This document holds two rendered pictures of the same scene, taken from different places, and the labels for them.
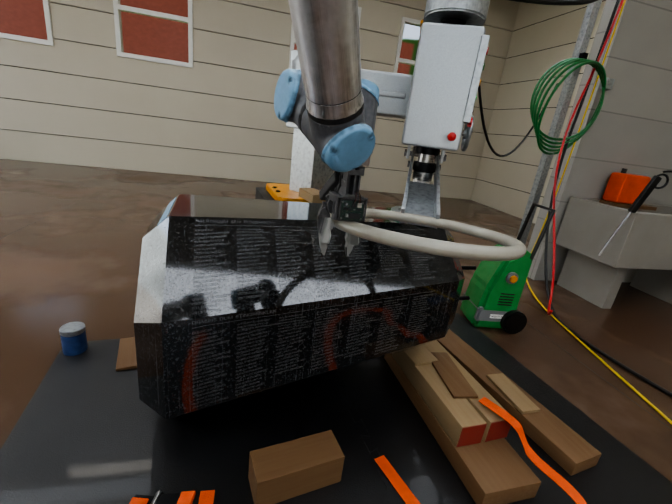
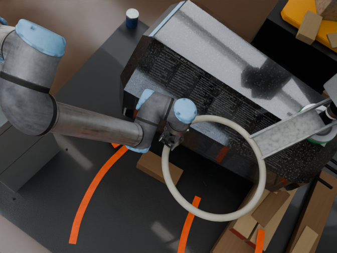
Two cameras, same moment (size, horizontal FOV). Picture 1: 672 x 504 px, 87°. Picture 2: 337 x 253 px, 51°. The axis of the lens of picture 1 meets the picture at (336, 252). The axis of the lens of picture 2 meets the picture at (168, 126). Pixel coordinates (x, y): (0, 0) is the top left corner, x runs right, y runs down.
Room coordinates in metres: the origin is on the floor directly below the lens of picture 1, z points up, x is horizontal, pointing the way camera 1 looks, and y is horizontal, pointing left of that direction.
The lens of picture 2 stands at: (0.29, -0.31, 2.43)
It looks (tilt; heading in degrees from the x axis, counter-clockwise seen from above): 67 degrees down; 35
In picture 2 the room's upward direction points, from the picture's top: 22 degrees clockwise
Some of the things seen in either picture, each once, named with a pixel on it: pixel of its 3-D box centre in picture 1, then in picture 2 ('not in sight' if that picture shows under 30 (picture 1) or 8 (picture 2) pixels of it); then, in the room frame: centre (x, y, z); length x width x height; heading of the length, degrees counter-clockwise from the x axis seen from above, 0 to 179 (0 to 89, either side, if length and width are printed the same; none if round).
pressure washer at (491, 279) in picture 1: (503, 265); not in sight; (2.31, -1.16, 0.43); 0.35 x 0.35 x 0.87; 7
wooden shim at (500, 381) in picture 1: (511, 392); (303, 245); (1.42, -0.93, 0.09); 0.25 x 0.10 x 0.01; 18
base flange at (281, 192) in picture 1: (309, 194); (327, 10); (2.23, 0.21, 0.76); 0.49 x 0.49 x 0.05; 22
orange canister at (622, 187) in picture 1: (630, 188); not in sight; (3.35, -2.61, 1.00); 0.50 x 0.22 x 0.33; 105
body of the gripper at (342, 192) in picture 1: (346, 193); (172, 133); (0.78, -0.01, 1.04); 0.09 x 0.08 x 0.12; 19
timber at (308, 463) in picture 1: (296, 466); (159, 168); (0.89, 0.04, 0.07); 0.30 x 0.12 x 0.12; 117
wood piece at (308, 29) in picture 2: (313, 195); (309, 27); (1.98, 0.17, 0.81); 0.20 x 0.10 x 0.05; 30
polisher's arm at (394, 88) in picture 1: (354, 91); not in sight; (2.22, 0.02, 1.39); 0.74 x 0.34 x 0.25; 85
